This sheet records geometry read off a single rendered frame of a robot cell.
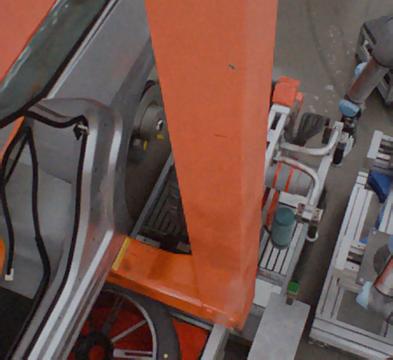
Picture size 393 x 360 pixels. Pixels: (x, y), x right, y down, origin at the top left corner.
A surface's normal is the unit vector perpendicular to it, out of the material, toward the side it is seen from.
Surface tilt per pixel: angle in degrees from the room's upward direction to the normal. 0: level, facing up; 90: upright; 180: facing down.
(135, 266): 0
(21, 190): 6
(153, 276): 36
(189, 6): 90
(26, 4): 90
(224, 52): 90
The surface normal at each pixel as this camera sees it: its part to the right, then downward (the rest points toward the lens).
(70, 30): 0.82, 0.06
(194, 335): -0.06, -0.48
